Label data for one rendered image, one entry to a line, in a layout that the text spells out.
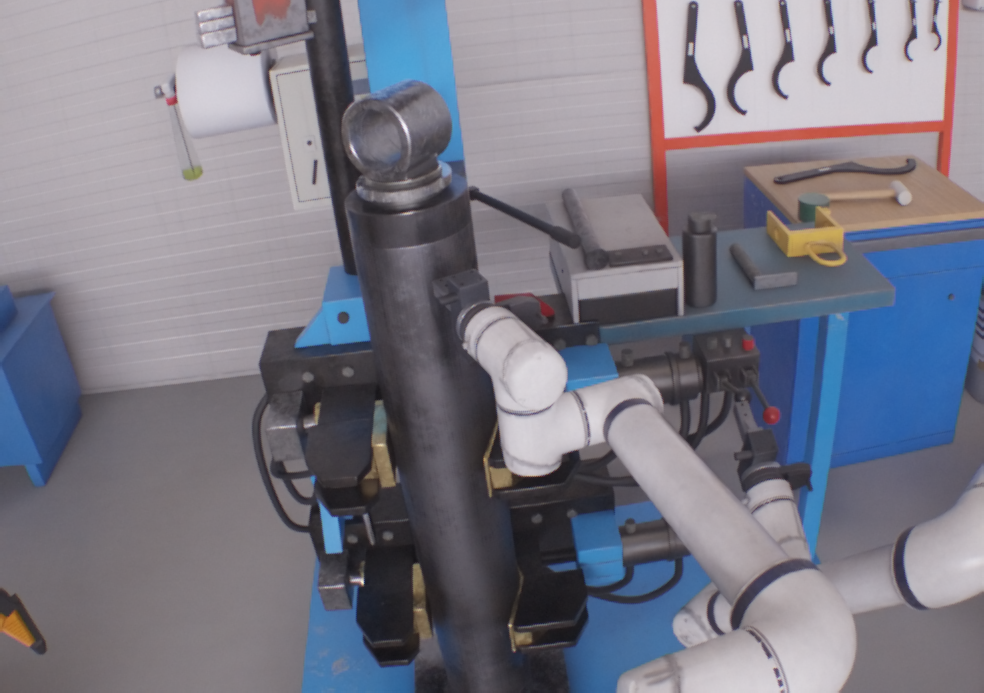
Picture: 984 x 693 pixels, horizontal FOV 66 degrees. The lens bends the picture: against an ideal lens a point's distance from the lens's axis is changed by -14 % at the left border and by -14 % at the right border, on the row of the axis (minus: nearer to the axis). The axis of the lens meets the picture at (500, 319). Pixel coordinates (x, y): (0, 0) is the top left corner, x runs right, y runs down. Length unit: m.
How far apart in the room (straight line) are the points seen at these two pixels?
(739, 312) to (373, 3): 1.01
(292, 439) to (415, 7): 0.92
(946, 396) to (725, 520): 2.28
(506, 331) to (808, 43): 2.72
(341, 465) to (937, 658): 1.76
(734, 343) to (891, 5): 2.33
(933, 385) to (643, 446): 2.11
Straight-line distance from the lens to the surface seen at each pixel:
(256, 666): 2.70
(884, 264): 2.81
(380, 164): 1.48
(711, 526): 1.03
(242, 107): 2.32
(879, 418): 3.14
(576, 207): 2.02
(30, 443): 3.73
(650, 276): 1.82
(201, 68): 2.34
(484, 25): 3.45
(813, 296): 1.98
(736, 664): 0.85
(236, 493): 3.37
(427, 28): 1.83
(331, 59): 1.78
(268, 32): 1.33
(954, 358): 3.17
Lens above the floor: 1.97
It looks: 28 degrees down
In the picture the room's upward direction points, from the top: 7 degrees counter-clockwise
